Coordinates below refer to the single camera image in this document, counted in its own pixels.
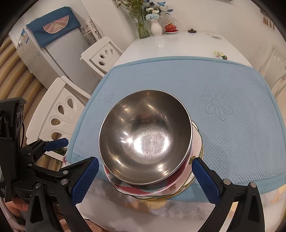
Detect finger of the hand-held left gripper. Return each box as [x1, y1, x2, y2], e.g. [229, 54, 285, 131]
[27, 157, 90, 182]
[21, 138, 69, 162]

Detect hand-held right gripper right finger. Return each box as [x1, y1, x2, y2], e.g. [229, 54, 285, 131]
[191, 157, 265, 232]

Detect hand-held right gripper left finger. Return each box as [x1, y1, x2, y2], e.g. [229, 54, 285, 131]
[24, 157, 100, 232]

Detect small forest print plate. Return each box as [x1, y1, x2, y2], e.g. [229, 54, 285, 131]
[125, 154, 203, 198]

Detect large forest print plate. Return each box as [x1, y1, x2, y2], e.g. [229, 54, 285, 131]
[127, 143, 204, 200]

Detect pink polka dot bowl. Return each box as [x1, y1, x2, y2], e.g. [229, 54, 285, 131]
[103, 120, 204, 195]

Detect large steel bowl blue outside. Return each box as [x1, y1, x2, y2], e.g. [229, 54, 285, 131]
[98, 90, 193, 185]

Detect person's left hand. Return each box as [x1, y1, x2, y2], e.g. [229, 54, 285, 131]
[3, 196, 30, 220]

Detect white chair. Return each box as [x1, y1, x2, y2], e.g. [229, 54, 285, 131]
[26, 76, 92, 157]
[80, 37, 123, 77]
[259, 45, 286, 78]
[271, 76, 286, 103]

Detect light blue quilted mat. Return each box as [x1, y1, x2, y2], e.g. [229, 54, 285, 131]
[65, 56, 277, 202]

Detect beige striped rug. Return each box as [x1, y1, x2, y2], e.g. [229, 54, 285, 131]
[0, 36, 56, 170]

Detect grey refrigerator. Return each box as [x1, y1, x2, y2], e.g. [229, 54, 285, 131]
[16, 21, 94, 94]

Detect blue refrigerator cover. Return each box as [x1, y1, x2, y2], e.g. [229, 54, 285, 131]
[26, 6, 81, 48]

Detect white ornamental rack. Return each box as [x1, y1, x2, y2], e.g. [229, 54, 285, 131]
[82, 19, 103, 43]

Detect glass vase with green stems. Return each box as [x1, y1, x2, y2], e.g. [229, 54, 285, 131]
[115, 0, 151, 39]

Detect white ceramic vase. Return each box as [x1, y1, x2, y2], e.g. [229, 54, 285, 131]
[151, 19, 163, 36]

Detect red lidded teacup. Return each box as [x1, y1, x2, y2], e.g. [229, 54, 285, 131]
[164, 23, 179, 34]

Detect blue and white artificial flowers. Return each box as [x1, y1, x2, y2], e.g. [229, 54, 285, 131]
[142, 0, 174, 21]

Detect brown wall hooks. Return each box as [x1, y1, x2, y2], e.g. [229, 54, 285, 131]
[260, 9, 276, 29]

